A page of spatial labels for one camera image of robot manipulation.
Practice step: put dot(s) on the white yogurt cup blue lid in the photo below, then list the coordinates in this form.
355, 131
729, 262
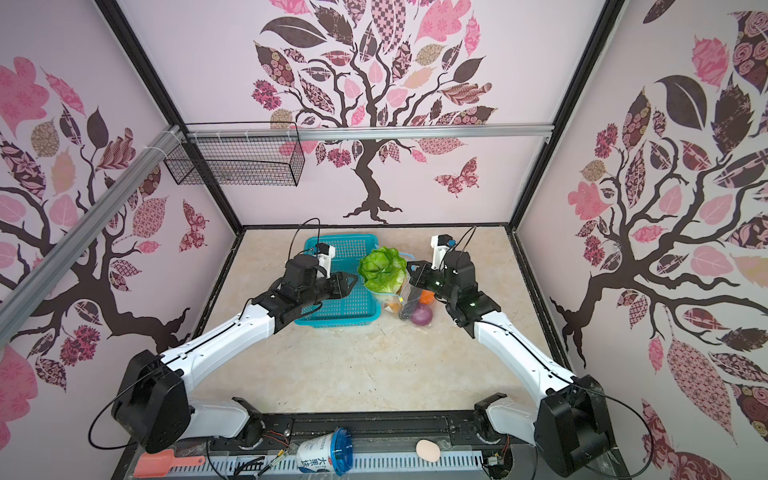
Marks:
332, 452

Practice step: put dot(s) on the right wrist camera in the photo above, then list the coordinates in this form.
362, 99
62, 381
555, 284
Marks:
441, 245

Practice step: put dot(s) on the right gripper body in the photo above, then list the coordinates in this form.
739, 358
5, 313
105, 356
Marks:
442, 290

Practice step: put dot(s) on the aluminium rail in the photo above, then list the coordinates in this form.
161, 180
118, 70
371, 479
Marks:
374, 133
20, 304

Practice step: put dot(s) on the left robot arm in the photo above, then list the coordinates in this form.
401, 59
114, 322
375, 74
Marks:
154, 403

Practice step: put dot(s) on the clear zip top bag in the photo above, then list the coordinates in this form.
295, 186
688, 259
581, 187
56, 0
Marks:
409, 295

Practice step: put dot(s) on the aluminium rail left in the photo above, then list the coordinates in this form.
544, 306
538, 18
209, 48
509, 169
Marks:
20, 304

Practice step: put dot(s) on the pink plastic scoop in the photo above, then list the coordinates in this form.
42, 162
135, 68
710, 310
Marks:
160, 464

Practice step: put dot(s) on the beige egg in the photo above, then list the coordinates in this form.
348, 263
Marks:
428, 451

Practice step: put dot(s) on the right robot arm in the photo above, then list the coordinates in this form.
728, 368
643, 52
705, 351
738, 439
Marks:
569, 425

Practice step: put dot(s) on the aluminium rail back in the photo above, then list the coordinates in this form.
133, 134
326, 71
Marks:
374, 133

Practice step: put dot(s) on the teal plastic basket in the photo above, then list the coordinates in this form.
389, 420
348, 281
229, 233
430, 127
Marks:
359, 307

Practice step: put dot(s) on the napa cabbage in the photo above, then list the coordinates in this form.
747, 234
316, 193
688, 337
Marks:
383, 270

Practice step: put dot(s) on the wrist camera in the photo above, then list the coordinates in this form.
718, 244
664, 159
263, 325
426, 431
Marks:
441, 245
324, 254

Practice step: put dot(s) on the black wire basket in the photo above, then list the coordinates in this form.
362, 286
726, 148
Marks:
261, 153

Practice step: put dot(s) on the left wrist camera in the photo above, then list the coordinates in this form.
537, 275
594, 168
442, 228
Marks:
324, 254

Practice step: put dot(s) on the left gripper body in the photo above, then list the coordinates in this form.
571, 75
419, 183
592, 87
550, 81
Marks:
320, 292

